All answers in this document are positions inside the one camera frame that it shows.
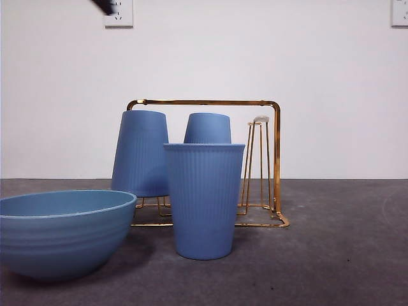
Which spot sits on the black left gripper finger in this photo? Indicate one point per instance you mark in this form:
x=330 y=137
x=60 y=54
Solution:
x=103 y=6

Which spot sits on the blue ribbed cup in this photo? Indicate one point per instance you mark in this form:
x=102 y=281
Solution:
x=140 y=153
x=207 y=129
x=204 y=197

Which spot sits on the blue ribbed bowl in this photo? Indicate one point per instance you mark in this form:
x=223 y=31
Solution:
x=63 y=242

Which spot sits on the pale prong cap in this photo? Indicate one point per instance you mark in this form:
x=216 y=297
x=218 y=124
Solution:
x=261 y=119

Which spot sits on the white wall socket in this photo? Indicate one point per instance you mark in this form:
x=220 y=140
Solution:
x=400 y=16
x=124 y=19

